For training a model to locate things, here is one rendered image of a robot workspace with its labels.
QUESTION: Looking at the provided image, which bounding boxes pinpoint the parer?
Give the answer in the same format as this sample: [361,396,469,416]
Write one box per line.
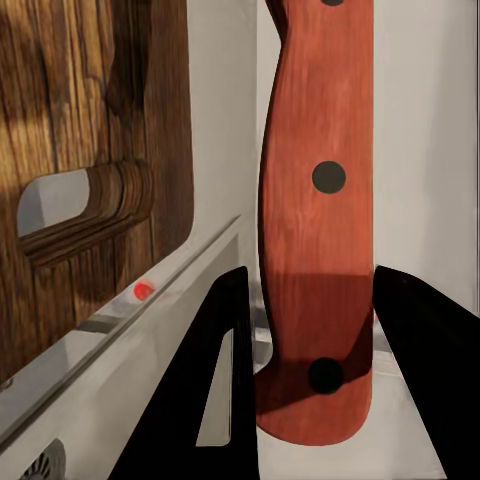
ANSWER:
[254,0,374,447]

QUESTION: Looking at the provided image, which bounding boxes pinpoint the cutting board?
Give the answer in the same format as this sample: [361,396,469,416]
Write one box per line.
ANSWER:
[0,0,194,384]

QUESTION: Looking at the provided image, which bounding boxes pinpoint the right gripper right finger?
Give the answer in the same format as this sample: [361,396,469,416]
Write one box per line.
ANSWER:
[373,266,480,480]

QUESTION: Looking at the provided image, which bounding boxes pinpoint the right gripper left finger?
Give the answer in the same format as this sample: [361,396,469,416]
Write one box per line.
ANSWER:
[108,265,259,480]

